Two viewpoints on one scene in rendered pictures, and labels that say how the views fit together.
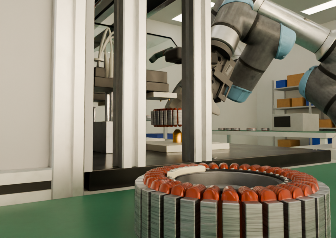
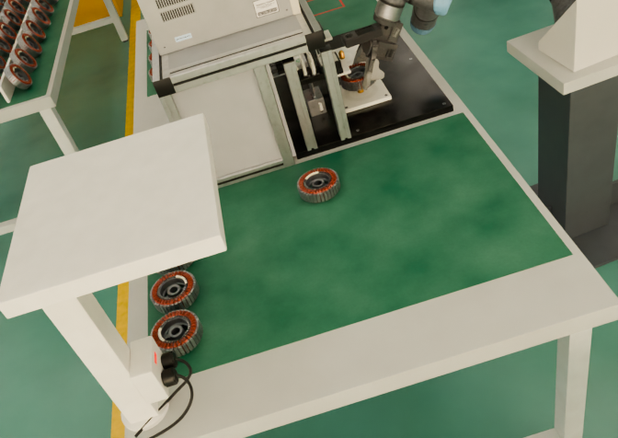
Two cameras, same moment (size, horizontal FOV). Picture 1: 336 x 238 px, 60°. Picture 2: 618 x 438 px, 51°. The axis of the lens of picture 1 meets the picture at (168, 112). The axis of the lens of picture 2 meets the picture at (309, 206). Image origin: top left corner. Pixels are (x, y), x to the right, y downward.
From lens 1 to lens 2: 1.57 m
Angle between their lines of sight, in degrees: 52
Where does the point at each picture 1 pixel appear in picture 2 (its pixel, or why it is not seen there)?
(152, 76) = not seen: hidden behind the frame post
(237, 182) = (326, 176)
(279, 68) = not seen: outside the picture
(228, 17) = not seen: outside the picture
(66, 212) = (288, 177)
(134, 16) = (298, 96)
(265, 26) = not seen: outside the picture
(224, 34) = (384, 13)
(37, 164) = (278, 157)
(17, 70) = (263, 134)
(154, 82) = not seen: hidden behind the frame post
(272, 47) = (429, 11)
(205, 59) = (338, 97)
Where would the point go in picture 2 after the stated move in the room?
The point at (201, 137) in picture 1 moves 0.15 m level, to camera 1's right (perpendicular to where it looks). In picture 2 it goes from (342, 130) to (394, 132)
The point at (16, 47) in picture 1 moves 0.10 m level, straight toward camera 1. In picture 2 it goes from (260, 129) to (263, 149)
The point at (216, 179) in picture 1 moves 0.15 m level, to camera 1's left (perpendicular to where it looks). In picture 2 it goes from (321, 175) to (271, 171)
